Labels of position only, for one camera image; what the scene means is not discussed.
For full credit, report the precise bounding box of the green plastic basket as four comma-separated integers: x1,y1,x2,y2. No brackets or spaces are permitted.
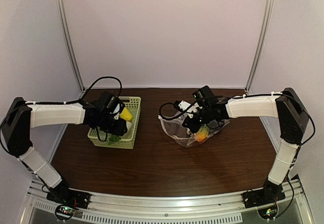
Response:
88,96,141,150

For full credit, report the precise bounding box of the yellow fake banana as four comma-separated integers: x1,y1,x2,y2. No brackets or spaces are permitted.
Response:
119,107,133,122

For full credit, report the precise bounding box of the green yellow fake mango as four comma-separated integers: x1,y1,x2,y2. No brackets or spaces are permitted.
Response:
109,135,121,143

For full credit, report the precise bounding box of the white fake potato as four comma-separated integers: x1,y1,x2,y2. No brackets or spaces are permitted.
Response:
126,121,133,132

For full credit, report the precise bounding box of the clear zip top bag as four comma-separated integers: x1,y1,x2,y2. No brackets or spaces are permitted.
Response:
158,111,230,147

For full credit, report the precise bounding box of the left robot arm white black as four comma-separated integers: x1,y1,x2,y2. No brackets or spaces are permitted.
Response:
1,92,132,192

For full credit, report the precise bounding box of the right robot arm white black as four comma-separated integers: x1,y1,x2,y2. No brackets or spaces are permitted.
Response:
178,86,311,196

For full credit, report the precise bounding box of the orange fake fruit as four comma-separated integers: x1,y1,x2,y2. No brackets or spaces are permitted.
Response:
195,126,209,142

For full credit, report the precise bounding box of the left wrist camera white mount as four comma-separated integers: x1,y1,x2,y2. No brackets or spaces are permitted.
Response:
112,102,125,120

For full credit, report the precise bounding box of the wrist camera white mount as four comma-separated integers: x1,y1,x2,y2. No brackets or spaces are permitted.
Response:
174,100,198,118
112,102,125,120

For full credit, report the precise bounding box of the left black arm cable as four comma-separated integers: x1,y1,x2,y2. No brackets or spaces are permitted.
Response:
65,76,123,105

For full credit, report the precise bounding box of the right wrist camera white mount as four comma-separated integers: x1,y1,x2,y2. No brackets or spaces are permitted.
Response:
174,100,198,118

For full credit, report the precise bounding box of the right black camera cable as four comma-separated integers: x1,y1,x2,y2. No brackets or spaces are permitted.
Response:
158,101,183,120

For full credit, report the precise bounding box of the left aluminium frame post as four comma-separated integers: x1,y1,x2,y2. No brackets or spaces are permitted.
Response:
56,0,85,92

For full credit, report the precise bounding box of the aluminium frame post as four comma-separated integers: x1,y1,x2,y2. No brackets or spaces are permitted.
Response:
56,0,85,92
245,0,275,92

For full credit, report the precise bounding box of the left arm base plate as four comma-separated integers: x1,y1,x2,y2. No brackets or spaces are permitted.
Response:
46,188,91,209

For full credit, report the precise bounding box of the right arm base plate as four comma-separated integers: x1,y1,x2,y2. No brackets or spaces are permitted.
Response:
241,187,286,208

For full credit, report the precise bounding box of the aluminium front rail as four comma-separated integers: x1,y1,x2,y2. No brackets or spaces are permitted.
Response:
25,179,312,223

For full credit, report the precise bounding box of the right aluminium frame post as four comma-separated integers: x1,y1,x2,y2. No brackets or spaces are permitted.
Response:
245,0,275,92

